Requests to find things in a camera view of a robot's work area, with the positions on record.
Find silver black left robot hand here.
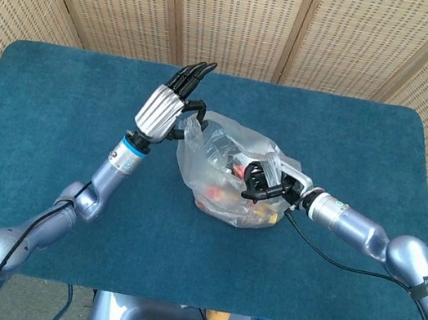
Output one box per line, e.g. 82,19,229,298
130,51,219,153

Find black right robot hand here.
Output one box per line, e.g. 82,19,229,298
238,149,319,213

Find clear plastic shopping bag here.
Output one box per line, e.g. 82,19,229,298
165,105,310,237

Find black and red box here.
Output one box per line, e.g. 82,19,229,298
227,158,252,180

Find bottle with yellow cap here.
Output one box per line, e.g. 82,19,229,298
244,202,282,227

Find red orange snack package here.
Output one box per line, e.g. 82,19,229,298
205,186,231,206

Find blue table cloth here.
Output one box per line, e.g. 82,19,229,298
0,33,428,320

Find yellow round object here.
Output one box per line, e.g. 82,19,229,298
206,309,233,320

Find black right hand cable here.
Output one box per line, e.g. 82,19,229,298
266,211,428,320

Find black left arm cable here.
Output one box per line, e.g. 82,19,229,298
0,167,91,320

